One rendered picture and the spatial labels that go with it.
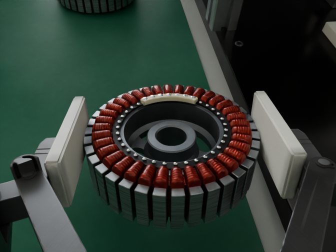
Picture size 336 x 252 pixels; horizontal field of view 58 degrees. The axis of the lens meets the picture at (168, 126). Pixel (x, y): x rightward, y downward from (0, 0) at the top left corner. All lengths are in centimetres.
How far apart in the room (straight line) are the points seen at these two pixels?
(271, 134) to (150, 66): 19
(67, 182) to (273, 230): 16
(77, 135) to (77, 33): 23
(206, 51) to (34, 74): 19
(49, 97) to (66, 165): 16
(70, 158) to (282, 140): 11
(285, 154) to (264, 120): 4
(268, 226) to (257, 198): 2
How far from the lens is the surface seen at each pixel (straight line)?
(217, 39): 35
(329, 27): 40
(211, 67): 35
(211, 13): 36
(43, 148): 18
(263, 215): 25
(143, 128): 23
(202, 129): 22
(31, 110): 31
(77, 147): 18
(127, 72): 33
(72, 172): 17
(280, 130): 17
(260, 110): 20
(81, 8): 42
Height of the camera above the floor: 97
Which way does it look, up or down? 51 degrees down
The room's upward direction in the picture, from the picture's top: 4 degrees clockwise
